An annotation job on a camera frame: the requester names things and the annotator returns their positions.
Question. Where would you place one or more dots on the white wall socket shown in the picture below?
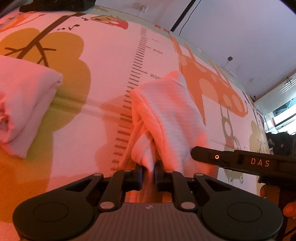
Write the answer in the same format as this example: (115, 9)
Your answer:
(143, 7)

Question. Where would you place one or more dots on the black standing fan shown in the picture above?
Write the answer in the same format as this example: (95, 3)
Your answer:
(182, 15)

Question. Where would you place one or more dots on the black clothing pile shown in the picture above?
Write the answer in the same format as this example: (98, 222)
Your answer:
(57, 5)

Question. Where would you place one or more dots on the black wall plug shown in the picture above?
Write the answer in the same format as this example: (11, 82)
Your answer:
(229, 59)

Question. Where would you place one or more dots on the dark clothes heap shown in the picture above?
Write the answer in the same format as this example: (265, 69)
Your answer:
(282, 141)

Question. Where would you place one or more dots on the person's right hand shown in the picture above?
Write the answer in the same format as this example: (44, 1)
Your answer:
(290, 209)

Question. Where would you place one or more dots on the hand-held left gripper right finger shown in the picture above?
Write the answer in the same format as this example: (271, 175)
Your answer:
(158, 177)

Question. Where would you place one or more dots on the white door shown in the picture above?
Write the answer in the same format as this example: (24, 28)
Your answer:
(277, 92)

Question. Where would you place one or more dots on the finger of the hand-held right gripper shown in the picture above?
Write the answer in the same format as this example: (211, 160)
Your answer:
(231, 158)

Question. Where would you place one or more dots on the printed cartoon play mat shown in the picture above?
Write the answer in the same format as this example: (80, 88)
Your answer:
(92, 81)

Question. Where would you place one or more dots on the folded white garment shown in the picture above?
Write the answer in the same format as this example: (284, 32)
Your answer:
(27, 92)

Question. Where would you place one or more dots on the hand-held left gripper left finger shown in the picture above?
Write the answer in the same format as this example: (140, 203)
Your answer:
(139, 178)

